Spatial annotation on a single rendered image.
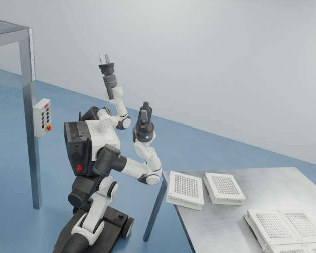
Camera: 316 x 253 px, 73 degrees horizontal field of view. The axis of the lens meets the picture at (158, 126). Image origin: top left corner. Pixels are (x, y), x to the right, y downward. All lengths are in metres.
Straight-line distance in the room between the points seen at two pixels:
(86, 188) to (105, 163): 0.35
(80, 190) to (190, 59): 3.11
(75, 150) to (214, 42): 3.19
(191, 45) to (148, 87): 1.11
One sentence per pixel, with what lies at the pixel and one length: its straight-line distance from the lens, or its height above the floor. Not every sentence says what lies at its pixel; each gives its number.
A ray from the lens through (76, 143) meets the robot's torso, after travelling 1.24.
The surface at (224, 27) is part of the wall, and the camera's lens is 3.96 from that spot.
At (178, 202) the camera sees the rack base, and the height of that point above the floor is 0.92.
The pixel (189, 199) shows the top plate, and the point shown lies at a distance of 1.51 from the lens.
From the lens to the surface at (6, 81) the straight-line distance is 1.49.
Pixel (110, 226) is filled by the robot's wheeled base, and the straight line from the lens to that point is 2.22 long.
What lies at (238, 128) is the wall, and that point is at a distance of 4.51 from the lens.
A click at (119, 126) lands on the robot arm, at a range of 1.63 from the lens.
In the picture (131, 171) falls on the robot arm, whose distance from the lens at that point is 1.21.
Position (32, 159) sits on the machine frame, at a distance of 2.11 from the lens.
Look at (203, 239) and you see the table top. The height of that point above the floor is 0.89.
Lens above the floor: 2.02
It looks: 30 degrees down
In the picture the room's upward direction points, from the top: 15 degrees clockwise
